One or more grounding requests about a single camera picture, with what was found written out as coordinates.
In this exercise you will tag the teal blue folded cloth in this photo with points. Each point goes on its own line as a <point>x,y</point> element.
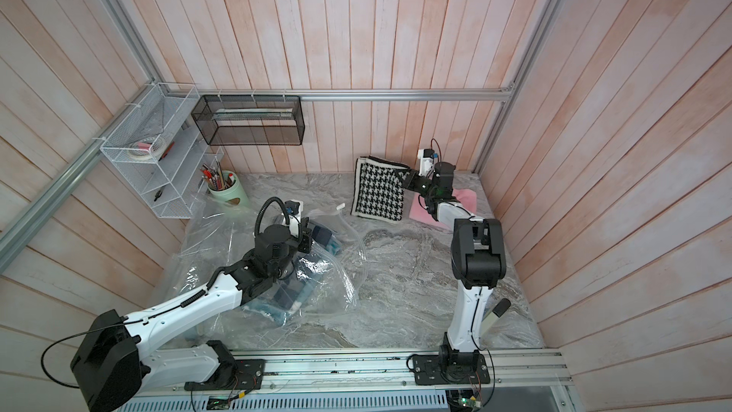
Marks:
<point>312,283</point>

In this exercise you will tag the clear plastic vacuum bag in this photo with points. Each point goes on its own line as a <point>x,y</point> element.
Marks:
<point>220,235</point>

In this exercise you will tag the green pen holder cup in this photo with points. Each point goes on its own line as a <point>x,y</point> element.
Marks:
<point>231,191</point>

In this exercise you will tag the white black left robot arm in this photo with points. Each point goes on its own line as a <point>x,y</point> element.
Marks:
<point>121,356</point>

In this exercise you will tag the pink blanket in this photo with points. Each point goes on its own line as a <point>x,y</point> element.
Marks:
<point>464,208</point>

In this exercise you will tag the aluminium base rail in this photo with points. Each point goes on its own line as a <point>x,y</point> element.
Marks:
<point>325,371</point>

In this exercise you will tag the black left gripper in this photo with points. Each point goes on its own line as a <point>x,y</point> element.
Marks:
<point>305,236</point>

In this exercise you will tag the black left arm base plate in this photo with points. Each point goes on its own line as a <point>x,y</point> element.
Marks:
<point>240,375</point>

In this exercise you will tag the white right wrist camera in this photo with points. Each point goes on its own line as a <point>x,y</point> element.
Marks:
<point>426,158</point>

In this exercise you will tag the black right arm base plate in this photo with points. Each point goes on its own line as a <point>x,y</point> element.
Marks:
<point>460,368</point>

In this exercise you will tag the black white houndstooth blanket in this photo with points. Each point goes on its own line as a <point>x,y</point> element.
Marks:
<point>378,190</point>

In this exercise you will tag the white wire shelf rack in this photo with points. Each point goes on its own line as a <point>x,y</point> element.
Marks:
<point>170,186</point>

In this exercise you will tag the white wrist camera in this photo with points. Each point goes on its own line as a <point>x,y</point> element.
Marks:
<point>426,158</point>
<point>293,210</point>

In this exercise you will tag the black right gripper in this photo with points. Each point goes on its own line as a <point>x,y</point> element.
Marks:
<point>411,181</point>

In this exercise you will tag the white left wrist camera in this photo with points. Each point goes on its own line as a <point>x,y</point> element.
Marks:
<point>293,210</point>

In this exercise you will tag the white tape roll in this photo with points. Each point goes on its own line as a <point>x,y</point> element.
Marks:
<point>148,149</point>

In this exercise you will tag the black mesh wall basket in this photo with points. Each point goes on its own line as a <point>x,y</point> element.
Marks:
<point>250,120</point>

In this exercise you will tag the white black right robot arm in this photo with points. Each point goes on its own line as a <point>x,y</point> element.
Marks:
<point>478,264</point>

